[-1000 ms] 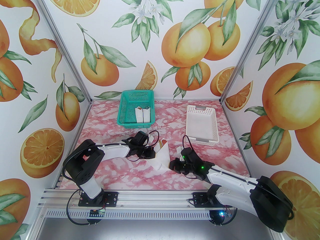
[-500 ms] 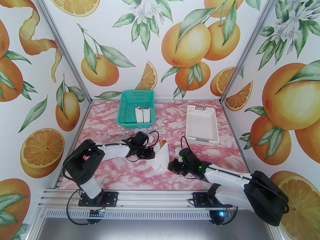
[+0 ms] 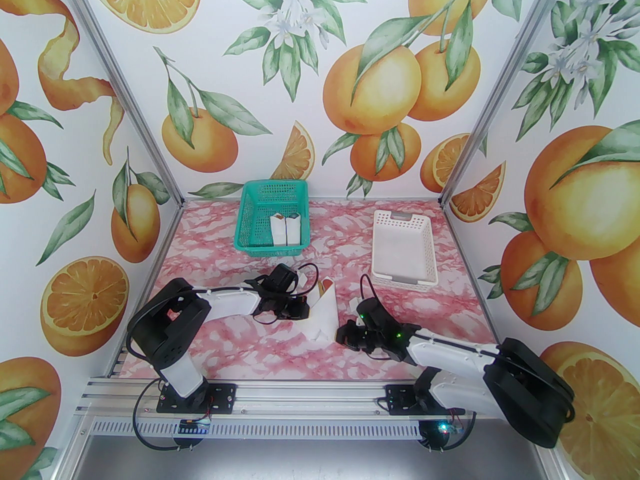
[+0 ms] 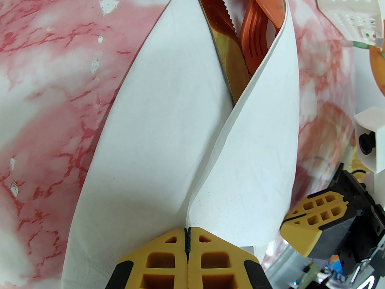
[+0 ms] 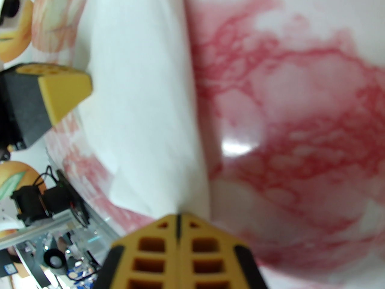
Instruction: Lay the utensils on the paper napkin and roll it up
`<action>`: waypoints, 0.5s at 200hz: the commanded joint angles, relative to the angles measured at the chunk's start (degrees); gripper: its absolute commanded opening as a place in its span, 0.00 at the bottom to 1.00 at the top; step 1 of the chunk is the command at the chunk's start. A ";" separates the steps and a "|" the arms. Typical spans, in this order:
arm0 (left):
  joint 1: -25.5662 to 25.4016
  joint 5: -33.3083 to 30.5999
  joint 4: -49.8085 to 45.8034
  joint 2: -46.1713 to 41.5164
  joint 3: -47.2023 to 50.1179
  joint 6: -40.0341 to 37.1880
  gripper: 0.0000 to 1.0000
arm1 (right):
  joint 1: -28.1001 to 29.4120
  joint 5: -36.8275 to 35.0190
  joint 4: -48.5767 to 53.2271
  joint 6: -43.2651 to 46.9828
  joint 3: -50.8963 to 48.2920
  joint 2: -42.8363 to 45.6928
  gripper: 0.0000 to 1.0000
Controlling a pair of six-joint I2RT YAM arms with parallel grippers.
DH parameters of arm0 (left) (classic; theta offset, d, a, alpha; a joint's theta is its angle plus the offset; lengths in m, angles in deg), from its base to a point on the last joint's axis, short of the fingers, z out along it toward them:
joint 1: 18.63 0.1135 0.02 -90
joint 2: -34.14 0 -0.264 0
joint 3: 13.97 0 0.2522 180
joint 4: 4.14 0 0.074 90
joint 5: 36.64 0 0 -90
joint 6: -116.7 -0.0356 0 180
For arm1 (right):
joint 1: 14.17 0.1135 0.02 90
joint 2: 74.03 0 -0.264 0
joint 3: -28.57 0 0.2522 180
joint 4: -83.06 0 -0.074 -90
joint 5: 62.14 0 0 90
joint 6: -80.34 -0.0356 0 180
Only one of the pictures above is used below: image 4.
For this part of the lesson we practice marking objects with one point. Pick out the white paper napkin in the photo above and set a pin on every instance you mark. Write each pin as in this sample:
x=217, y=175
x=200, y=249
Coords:
x=150, y=131

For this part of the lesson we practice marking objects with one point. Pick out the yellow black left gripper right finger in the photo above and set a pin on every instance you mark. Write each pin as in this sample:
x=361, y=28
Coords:
x=222, y=260

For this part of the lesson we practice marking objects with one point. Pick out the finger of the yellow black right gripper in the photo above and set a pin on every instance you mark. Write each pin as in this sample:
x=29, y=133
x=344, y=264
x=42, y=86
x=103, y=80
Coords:
x=318, y=202
x=303, y=235

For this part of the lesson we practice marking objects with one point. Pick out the orange plastic fork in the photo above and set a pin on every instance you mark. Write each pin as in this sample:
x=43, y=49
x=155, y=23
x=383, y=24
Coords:
x=255, y=41

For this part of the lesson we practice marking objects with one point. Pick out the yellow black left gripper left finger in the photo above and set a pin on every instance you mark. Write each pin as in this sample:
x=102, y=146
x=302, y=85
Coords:
x=156, y=260

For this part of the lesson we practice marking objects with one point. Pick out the gold plastic knife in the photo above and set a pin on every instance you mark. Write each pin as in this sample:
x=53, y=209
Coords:
x=225, y=59

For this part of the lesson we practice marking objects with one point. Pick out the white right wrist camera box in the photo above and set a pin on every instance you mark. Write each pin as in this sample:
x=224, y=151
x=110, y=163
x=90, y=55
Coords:
x=373, y=122

